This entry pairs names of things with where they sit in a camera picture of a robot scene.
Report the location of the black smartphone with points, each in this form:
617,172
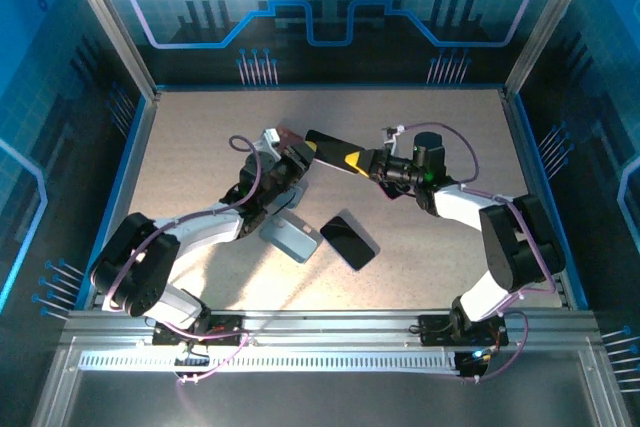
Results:
330,149
348,243

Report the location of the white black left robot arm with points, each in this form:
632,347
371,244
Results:
200,233

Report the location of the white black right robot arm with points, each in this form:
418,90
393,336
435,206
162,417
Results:
460,204

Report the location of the black electronics box with LED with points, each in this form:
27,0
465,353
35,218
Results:
475,362

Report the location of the grey metal plate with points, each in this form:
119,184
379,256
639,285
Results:
320,402

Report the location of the aluminium side rail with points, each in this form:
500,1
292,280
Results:
124,197
522,147

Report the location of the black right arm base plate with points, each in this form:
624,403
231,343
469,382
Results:
432,329

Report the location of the aluminium frame beam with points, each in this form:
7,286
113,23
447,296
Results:
330,329

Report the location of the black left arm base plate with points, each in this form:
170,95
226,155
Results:
165,334

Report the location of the aluminium frame post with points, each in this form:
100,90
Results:
549,22
111,22

